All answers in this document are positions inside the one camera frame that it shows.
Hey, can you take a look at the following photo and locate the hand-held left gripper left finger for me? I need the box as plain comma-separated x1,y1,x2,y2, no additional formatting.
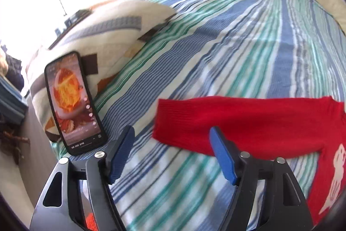
29,125,136,231

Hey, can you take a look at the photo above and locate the black smartphone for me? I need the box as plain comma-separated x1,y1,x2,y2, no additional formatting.
44,51,107,156

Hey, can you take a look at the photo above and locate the folded blue striped cloth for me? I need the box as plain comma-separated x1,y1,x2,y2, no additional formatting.
0,75,29,126

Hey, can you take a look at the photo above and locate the blue green striped bedsheet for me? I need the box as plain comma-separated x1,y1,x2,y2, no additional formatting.
51,0,346,231

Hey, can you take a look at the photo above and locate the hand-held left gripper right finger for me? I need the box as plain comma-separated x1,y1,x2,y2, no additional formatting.
209,126,314,231

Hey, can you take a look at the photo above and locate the red knit sweater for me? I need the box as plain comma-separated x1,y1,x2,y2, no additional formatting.
153,96,346,226

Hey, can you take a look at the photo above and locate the patchwork patterned pillow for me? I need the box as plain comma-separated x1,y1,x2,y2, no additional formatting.
23,0,177,143

